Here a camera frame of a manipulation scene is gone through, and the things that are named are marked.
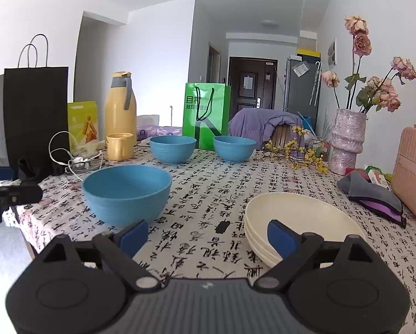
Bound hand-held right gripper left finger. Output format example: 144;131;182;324
42;219;162;293

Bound eyeglasses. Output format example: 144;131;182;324
69;156;102;169

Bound purple tissue pack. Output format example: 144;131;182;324
137;125;184;141

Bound pink hard case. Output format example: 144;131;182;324
392;123;416;227

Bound wooden chair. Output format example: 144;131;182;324
274;124;299;147

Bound pink textured vase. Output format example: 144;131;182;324
329;109;368;176

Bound green paper bag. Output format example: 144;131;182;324
182;83;231;151

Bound black paper bag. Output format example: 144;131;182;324
0;34;70;178

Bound dark wooden door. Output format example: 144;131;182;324
228;56;277;112

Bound blue bowl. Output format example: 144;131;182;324
82;166;172;227
149;136;197;164
213;136;257;163

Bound yellow mug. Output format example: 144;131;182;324
106;133;135;161

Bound purple jacket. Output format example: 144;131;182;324
228;108;305;150

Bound yellow thermos jug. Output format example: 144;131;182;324
105;72;138;147

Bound yellow and black box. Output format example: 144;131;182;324
296;46;322;60

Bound white cable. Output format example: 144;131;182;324
49;131;106;181

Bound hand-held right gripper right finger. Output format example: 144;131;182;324
254;219;373;293

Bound black cloth bag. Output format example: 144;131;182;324
17;156;68;181

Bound yellow snack box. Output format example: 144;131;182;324
68;101;100;157

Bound grey refrigerator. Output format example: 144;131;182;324
283;56;321;129

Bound yellow flower branches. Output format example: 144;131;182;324
263;125;330;175

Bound white umbrella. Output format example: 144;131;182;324
309;61;321;107

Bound green snack packet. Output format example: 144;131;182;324
364;165;393;192

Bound grey and purple pouch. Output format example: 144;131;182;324
336;173;407;228

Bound dried pink roses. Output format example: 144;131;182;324
321;16;416;114

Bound calligraphy print tablecloth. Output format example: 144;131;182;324
3;136;416;321

